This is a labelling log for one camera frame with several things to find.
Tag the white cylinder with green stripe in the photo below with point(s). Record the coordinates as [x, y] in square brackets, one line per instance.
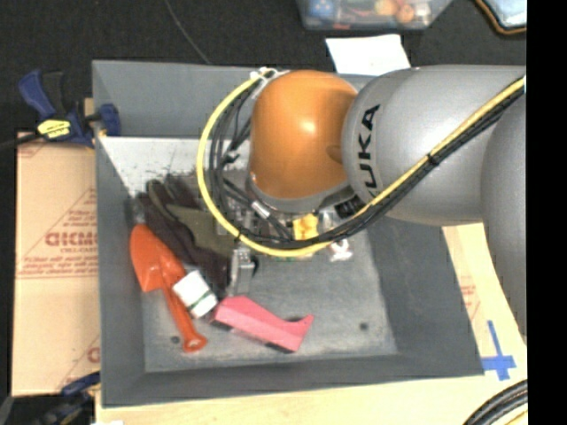
[195, 292]

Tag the pink angled block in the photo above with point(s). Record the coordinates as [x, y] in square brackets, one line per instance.
[257, 321]

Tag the grey metal bin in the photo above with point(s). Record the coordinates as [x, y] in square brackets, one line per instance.
[319, 290]

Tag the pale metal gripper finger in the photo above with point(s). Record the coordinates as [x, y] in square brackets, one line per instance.
[242, 272]

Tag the brown cardboard board red print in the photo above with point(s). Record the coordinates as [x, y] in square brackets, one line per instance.
[53, 202]

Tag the black cylinder on white bracket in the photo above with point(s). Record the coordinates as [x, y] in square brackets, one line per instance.
[350, 208]

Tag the olive green cloth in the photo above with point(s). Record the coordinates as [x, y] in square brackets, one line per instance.
[201, 228]

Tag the orange toy shovel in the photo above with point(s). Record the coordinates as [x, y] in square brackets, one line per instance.
[153, 259]

